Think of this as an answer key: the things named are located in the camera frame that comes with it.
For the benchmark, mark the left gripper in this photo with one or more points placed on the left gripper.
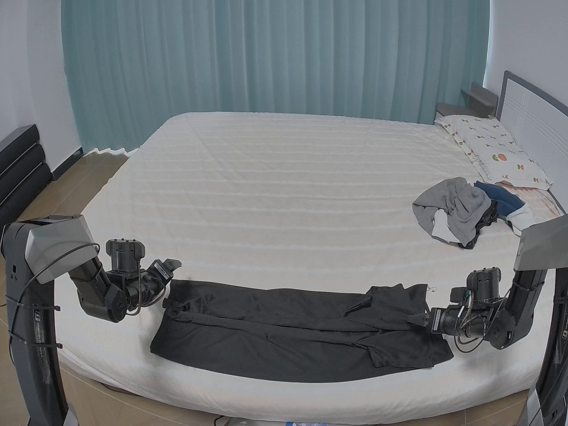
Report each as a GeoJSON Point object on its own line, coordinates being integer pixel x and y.
{"type": "Point", "coordinates": [155, 284]}

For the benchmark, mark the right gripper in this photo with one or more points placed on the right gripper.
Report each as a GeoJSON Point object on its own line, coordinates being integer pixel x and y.
{"type": "Point", "coordinates": [452, 323]}

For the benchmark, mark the black T-shirt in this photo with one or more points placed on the black T-shirt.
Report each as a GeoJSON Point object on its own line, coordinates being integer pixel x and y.
{"type": "Point", "coordinates": [288, 331]}

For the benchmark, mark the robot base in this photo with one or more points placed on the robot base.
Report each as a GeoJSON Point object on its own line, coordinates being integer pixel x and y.
{"type": "Point", "coordinates": [301, 423]}

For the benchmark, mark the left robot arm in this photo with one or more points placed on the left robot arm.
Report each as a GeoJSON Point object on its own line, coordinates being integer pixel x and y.
{"type": "Point", "coordinates": [93, 286]}

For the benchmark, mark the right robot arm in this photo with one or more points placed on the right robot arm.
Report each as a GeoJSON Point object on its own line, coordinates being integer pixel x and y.
{"type": "Point", "coordinates": [523, 300]}

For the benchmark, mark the pile of clothes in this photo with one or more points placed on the pile of clothes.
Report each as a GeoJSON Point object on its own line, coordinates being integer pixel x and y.
{"type": "Point", "coordinates": [461, 202]}

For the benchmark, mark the bed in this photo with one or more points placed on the bed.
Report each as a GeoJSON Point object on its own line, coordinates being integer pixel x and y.
{"type": "Point", "coordinates": [288, 184]}

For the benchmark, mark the blue and white garment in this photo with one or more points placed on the blue and white garment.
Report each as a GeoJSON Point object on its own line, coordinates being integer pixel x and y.
{"type": "Point", "coordinates": [503, 200]}

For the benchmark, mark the white printed pillow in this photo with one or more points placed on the white printed pillow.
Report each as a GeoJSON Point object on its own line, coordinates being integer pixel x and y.
{"type": "Point", "coordinates": [497, 149]}

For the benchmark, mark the grey bedside table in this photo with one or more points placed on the grey bedside table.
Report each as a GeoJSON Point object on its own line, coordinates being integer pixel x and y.
{"type": "Point", "coordinates": [477, 98]}

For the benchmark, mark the blue-green curtain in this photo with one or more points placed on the blue-green curtain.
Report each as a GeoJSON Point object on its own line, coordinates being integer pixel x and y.
{"type": "Point", "coordinates": [266, 38]}

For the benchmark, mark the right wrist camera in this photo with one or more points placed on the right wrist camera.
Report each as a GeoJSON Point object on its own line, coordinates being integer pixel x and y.
{"type": "Point", "coordinates": [460, 295]}

